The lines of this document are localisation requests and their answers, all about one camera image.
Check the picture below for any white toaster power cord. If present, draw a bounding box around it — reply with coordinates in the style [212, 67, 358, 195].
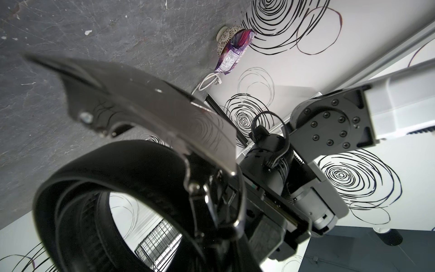
[191, 72, 223, 96]

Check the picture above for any purple snack packet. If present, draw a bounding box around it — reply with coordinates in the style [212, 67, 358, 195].
[215, 26, 256, 74]

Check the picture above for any black wire wall basket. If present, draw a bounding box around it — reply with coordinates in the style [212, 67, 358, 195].
[134, 219, 182, 272]

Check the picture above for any long black leather belt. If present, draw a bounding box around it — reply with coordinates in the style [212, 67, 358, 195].
[25, 54, 260, 272]

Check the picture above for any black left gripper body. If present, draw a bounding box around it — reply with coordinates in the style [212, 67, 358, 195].
[237, 135, 350, 262]

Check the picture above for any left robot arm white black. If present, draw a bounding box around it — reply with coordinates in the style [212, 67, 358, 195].
[240, 60, 435, 262]

